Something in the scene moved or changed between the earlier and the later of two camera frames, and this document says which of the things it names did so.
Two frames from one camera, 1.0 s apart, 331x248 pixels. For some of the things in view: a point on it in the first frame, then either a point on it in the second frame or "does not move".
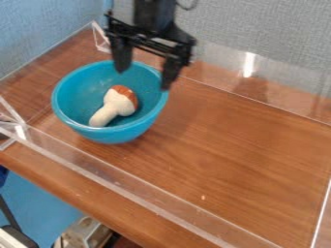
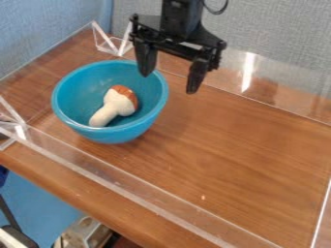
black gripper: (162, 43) → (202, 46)
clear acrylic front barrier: (200, 220) does not move
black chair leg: (14, 229) does not move
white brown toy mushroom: (121, 102) does not move
